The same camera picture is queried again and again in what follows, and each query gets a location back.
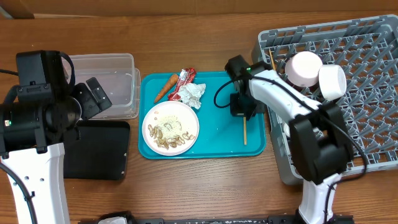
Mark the red snack wrapper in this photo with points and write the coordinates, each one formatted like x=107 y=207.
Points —
x=186 y=76

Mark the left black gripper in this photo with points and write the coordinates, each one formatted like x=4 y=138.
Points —
x=91 y=105

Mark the grey dishwasher rack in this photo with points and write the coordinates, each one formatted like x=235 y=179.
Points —
x=366 y=49

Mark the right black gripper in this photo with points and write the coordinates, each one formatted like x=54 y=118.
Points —
x=236 y=110

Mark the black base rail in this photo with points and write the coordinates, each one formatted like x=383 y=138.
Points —
x=273 y=219

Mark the black plastic tray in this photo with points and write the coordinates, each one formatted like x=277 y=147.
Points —
x=100 y=153

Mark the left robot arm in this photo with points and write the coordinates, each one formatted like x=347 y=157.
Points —
x=38 y=116

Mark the brown peanut shells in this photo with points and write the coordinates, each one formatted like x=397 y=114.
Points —
x=156 y=135

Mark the clear plastic storage bin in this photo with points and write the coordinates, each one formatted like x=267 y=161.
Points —
x=119 y=78

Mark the teal plastic serving tray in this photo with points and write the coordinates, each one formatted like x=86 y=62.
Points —
x=220 y=135

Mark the orange carrot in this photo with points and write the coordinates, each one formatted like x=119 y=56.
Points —
x=169 y=84

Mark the white tissue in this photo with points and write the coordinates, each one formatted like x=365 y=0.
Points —
x=191 y=93

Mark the white cup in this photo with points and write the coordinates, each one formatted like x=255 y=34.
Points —
x=286 y=129

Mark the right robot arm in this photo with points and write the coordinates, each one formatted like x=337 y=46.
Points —
x=319 y=144

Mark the pink and white bowl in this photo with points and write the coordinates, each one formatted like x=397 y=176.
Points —
x=303 y=68

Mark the pile of white rice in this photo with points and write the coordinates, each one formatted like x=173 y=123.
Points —
x=170 y=126

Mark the white plate with food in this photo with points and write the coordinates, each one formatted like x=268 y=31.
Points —
x=187 y=117

